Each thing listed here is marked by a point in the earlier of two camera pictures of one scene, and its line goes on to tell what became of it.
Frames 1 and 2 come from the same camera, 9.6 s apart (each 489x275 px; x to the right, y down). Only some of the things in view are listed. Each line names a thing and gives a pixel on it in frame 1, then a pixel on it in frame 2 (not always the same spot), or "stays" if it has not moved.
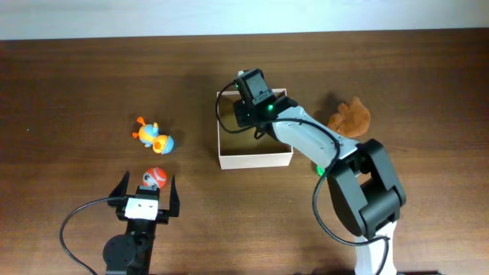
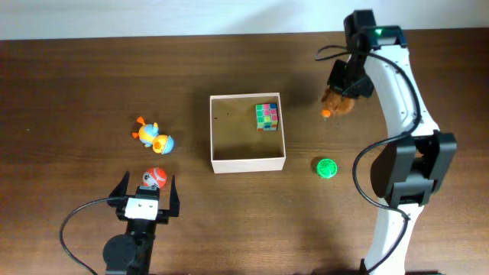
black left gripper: (118, 197) stays
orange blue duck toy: (148, 135) stays
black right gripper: (241, 119) -> (335, 82)
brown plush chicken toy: (352, 121) -> (335, 104)
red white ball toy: (154, 176) stays
